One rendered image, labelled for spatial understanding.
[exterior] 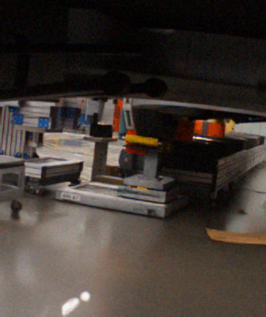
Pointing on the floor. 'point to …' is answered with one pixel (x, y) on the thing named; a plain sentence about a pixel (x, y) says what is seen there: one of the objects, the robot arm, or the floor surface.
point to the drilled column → (99, 159)
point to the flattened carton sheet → (237, 237)
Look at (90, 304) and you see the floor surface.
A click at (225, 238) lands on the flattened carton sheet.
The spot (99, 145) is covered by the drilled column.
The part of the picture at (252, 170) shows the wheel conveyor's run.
